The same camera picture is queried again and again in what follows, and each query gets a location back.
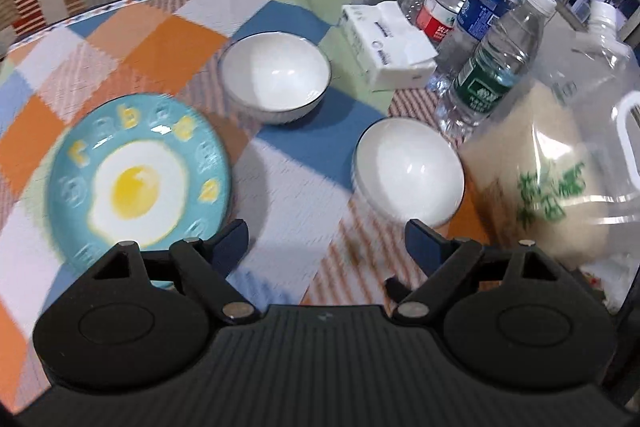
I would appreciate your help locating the blue cap water bottle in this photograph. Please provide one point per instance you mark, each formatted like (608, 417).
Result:
(482, 7)

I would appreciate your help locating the large clear white cap bottle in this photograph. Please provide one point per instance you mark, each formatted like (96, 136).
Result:
(607, 47)

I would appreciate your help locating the clear plastic bag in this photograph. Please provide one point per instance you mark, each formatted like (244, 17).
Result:
(607, 287)

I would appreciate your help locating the green label water bottle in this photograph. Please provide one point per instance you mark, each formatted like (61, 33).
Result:
(485, 77)

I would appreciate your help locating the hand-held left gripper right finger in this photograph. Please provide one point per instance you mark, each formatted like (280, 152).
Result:
(425, 247)

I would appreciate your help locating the blue fried egg plate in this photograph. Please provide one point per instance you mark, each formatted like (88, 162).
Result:
(140, 187)

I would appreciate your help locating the checkered tablecloth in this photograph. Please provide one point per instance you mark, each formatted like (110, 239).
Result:
(150, 37)

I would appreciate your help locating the large clear plastic jug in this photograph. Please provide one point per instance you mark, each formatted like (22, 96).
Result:
(530, 177)

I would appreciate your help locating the white bowl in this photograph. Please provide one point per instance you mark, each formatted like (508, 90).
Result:
(275, 72)
(410, 167)

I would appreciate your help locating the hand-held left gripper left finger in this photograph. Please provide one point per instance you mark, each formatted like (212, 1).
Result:
(231, 244)

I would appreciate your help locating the white tissue box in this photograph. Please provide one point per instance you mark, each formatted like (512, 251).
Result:
(380, 52)

